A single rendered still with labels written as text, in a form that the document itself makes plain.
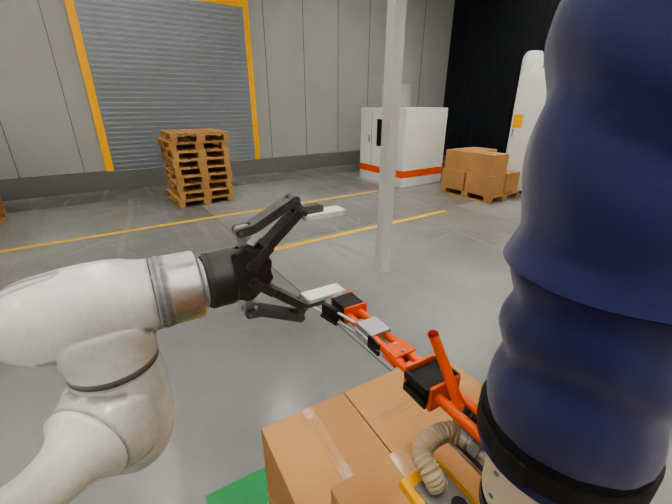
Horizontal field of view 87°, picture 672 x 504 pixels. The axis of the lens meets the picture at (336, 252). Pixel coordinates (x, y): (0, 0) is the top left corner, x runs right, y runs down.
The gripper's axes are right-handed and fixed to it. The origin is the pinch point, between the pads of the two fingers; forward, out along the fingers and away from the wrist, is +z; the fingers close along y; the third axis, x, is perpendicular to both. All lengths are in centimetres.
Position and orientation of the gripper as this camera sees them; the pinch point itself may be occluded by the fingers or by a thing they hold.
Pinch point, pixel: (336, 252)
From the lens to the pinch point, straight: 56.0
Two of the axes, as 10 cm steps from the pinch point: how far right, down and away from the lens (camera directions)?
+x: 5.0, 3.4, -7.9
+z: 8.6, -2.0, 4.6
